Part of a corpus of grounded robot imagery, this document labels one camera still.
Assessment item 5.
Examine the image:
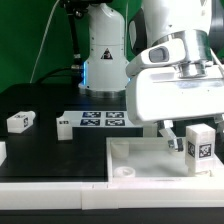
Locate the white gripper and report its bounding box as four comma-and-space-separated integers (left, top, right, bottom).
126, 65, 224, 152

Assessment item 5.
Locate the white square tabletop part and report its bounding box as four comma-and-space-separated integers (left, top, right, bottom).
105, 136, 224, 184

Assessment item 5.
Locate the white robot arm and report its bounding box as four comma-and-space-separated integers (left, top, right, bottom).
126, 0, 224, 150

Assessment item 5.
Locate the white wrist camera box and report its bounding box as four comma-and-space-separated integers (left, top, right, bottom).
126, 38, 186, 77

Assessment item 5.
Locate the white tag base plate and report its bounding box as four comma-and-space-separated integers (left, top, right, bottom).
62, 111, 134, 128

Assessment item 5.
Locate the black cable bundle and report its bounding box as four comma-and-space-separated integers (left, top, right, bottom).
35, 0, 98, 84

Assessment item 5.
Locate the white cable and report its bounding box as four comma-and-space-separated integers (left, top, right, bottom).
29, 0, 62, 84

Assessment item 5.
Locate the white left fence wall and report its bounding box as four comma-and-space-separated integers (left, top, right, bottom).
0, 141, 7, 166

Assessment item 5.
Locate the white fence wall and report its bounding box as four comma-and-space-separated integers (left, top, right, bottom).
0, 141, 7, 166
0, 179, 224, 210

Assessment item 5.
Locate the white front fence wall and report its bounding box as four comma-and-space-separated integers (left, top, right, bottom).
0, 179, 224, 210

